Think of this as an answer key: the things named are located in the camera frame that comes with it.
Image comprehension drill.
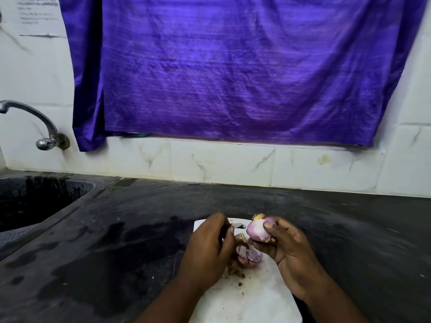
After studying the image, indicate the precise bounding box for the person's left forearm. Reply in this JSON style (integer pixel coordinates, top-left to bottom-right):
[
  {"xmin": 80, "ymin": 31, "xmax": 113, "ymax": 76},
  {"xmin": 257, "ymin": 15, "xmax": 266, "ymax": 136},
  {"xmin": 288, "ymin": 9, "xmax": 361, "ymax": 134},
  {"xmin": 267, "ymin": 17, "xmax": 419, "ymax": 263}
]
[{"xmin": 134, "ymin": 274, "xmax": 207, "ymax": 323}]

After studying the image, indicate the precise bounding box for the white cutting board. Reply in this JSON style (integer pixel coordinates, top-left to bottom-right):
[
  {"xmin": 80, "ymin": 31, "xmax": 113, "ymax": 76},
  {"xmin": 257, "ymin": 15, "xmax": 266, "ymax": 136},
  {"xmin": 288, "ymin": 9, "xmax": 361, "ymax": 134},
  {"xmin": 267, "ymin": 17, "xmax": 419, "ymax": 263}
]
[{"xmin": 188, "ymin": 217, "xmax": 303, "ymax": 323}]

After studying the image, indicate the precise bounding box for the person's left hand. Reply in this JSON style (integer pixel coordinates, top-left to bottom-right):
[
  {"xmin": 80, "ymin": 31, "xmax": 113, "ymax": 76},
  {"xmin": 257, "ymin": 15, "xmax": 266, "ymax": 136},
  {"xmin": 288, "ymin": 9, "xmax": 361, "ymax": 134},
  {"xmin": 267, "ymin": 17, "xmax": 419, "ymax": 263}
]
[{"xmin": 177, "ymin": 212, "xmax": 236, "ymax": 294}]

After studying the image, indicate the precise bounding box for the peeled purple onion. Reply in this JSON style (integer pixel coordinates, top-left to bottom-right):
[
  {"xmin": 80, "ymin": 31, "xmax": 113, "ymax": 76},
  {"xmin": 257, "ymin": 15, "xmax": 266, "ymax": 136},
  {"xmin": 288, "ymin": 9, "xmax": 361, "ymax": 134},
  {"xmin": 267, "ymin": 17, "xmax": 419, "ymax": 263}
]
[{"xmin": 246, "ymin": 214, "xmax": 277, "ymax": 243}]

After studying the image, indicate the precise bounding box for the pile of onion peels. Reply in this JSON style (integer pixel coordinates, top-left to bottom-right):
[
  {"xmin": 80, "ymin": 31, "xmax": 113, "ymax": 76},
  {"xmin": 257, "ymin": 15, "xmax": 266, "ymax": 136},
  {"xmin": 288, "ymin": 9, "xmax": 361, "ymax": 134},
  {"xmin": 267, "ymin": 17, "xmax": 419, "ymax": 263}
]
[{"xmin": 226, "ymin": 233, "xmax": 264, "ymax": 279}]

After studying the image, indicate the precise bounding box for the person's right hand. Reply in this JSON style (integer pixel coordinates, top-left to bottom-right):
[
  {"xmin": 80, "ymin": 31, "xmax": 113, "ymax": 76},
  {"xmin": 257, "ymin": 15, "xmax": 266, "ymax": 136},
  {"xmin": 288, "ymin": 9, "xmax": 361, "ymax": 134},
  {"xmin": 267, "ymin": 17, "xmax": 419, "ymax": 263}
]
[{"xmin": 248, "ymin": 216, "xmax": 325, "ymax": 301}]

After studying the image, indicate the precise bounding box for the person's right forearm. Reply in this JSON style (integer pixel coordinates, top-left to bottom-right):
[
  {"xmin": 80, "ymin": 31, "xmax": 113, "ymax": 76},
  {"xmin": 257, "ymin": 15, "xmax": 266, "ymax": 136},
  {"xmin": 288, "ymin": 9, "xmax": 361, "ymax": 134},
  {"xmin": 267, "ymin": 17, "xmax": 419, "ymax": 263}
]
[{"xmin": 298, "ymin": 274, "xmax": 371, "ymax": 323}]

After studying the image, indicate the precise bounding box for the black handled knife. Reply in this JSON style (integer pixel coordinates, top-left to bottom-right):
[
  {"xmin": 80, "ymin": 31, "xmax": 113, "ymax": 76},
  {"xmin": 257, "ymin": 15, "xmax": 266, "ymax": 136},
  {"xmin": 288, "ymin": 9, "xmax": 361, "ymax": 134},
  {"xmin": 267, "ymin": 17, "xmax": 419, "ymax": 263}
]
[{"xmin": 218, "ymin": 223, "xmax": 246, "ymax": 247}]

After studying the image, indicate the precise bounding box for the black stone sink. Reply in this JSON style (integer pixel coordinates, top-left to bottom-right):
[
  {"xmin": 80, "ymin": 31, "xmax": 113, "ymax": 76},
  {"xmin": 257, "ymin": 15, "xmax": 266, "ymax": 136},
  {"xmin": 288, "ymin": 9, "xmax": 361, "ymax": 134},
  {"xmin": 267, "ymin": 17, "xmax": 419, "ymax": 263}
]
[{"xmin": 0, "ymin": 172, "xmax": 122, "ymax": 263}]

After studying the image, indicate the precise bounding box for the purple curtain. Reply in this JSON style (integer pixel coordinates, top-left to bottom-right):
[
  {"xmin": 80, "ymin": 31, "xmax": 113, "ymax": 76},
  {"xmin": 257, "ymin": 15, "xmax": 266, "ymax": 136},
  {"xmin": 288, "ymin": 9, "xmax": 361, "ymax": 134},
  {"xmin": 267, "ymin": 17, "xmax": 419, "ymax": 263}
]
[{"xmin": 58, "ymin": 0, "xmax": 429, "ymax": 153}]

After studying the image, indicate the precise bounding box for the white paper notice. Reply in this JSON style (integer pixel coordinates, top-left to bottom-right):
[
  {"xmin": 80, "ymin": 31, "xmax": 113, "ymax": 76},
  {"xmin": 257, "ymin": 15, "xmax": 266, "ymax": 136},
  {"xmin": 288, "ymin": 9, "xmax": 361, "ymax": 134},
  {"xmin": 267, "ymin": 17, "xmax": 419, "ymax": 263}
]
[{"xmin": 16, "ymin": 0, "xmax": 64, "ymax": 26}]

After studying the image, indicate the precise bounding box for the chrome wall faucet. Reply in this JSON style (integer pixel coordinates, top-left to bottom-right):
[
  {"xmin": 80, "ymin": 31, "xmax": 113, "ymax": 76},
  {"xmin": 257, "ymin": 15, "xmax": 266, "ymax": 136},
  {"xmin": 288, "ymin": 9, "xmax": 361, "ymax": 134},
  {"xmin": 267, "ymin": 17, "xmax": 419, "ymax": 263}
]
[{"xmin": 0, "ymin": 100, "xmax": 71, "ymax": 151}]

